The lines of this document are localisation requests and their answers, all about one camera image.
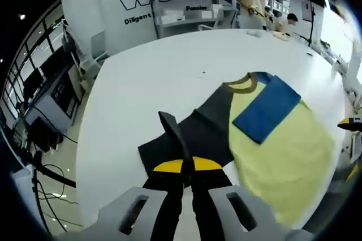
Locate yellow garment with dark sleeves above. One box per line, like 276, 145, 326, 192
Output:
137, 71, 344, 230

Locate white office chair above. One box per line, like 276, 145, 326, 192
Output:
197, 7, 239, 31

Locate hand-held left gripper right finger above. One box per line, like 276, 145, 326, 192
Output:
189, 156, 286, 241

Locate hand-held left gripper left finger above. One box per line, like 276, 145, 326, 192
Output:
53, 158, 184, 241

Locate black tripod stand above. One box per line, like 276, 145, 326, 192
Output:
299, 6, 318, 45

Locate white cloth lump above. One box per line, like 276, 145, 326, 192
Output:
245, 28, 264, 38

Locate wall poster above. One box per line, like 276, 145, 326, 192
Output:
301, 0, 312, 21

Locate white flat storage box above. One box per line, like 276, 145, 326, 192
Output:
161, 8, 186, 23

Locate black floor cables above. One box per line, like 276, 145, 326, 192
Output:
31, 161, 85, 227

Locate beige cloth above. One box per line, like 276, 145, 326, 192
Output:
271, 32, 292, 42

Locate black computer monitor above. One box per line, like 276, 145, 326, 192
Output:
22, 67, 45, 97

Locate white storage rack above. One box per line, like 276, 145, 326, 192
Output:
265, 0, 292, 24

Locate grey equipment cart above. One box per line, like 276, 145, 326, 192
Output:
27, 64, 84, 134

